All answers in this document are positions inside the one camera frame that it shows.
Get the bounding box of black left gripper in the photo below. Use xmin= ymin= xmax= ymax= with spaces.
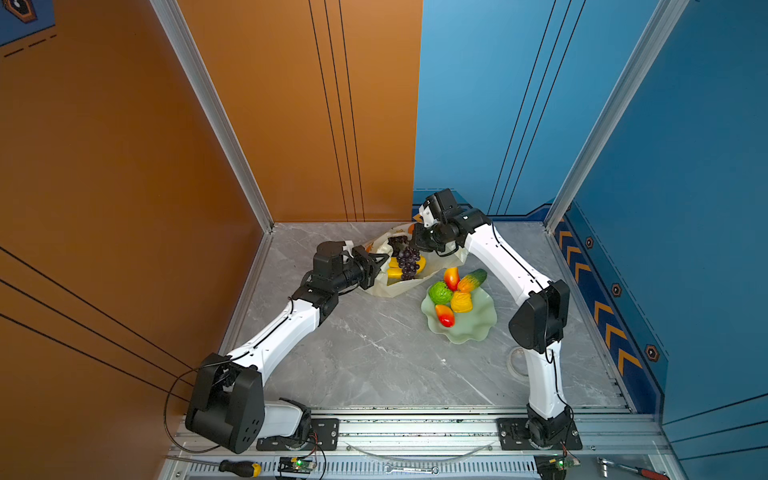
xmin=330 ymin=248 xmax=388 ymax=297

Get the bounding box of yellow banana bunch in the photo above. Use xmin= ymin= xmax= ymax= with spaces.
xmin=387 ymin=256 xmax=426 ymax=280

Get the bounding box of cream plastic bag orange print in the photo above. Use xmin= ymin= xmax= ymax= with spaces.
xmin=365 ymin=223 xmax=468 ymax=298

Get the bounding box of dark purple grape bunch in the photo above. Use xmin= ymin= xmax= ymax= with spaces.
xmin=397 ymin=246 xmax=421 ymax=281

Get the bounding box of red yellow mango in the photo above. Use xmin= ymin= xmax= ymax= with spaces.
xmin=443 ymin=267 xmax=461 ymax=291

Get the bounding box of green orange papaya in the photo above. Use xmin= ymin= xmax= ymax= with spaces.
xmin=457 ymin=269 xmax=488 ymax=293

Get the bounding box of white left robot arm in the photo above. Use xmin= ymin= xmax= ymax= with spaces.
xmin=185 ymin=241 xmax=390 ymax=454

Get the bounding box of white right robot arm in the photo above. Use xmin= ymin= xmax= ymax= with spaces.
xmin=412 ymin=189 xmax=583 ymax=451

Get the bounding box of small red fruit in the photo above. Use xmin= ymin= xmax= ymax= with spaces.
xmin=435 ymin=304 xmax=456 ymax=328

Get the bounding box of light green fruit plate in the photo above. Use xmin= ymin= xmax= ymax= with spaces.
xmin=421 ymin=288 xmax=498 ymax=344

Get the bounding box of silver wrench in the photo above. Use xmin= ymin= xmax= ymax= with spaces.
xmin=384 ymin=464 xmax=440 ymax=475

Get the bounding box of green circuit board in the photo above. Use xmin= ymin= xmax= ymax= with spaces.
xmin=277 ymin=457 xmax=318 ymax=476

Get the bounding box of small circuit board right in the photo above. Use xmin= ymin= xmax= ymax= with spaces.
xmin=549 ymin=457 xmax=573 ymax=474

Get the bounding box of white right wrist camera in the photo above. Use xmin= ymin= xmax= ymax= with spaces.
xmin=415 ymin=202 xmax=437 ymax=229

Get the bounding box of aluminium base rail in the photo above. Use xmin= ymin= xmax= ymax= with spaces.
xmin=159 ymin=407 xmax=686 ymax=479

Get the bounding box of yellow handled screwdriver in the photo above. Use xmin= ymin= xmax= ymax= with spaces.
xmin=218 ymin=460 xmax=262 ymax=478

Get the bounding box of aluminium corner post right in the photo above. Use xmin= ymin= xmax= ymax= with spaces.
xmin=544 ymin=0 xmax=689 ymax=234

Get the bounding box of aluminium corner post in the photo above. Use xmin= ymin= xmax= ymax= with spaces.
xmin=544 ymin=0 xmax=689 ymax=234
xmin=150 ymin=0 xmax=274 ymax=234

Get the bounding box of red handled tool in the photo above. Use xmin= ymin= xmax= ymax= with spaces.
xmin=597 ymin=457 xmax=670 ymax=480

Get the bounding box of aluminium corner post left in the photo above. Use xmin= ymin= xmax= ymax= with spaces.
xmin=150 ymin=0 xmax=274 ymax=234

